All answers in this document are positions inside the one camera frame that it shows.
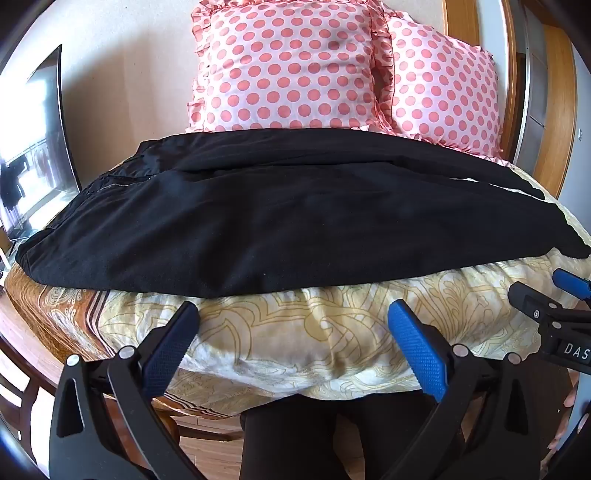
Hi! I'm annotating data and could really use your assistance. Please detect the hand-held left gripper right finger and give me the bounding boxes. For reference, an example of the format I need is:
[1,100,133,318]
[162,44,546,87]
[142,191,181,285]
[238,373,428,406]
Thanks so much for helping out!
[382,299,544,480]

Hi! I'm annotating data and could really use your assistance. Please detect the small pink polka dot pillow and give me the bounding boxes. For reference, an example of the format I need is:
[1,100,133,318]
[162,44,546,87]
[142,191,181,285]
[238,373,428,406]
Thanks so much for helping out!
[376,14,507,161]

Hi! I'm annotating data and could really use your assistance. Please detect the wooden headboard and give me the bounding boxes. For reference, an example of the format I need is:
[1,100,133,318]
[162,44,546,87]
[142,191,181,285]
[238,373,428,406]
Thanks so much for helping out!
[441,0,526,168]

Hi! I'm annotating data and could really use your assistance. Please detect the large pink polka dot pillow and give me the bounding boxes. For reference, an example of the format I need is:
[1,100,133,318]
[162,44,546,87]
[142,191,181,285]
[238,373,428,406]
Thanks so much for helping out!
[186,0,393,136]

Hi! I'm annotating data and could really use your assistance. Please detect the grey metal door panel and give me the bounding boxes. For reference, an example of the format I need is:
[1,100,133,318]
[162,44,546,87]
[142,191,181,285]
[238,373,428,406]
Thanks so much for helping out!
[512,0,556,172]

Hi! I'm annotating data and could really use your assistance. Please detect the person's legs in black trousers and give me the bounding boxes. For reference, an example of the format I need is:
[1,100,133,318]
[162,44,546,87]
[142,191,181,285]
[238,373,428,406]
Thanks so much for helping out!
[240,392,440,480]

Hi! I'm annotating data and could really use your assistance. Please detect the cream and orange patterned bedsheet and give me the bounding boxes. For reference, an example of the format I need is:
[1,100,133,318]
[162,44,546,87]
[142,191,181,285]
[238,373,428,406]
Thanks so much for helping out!
[4,157,591,420]

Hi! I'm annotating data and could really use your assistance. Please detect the wooden door frame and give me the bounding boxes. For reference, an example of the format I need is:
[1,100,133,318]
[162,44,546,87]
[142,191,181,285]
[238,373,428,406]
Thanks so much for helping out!
[531,23,581,200]

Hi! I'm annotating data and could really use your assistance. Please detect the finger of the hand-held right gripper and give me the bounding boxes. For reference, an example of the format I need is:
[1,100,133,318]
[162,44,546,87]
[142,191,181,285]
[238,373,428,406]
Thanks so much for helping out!
[552,268,591,304]
[507,282,591,324]

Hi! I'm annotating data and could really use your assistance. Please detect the person's right hand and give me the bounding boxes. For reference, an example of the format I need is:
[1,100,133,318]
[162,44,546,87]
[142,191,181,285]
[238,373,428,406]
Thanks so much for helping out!
[547,385,580,455]

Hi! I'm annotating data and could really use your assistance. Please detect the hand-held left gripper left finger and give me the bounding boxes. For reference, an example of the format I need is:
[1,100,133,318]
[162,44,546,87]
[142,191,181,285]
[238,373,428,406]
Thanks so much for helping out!
[48,301,207,480]

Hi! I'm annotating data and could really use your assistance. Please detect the black pants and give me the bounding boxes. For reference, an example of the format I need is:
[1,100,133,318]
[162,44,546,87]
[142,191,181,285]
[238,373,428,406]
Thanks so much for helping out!
[14,128,591,299]

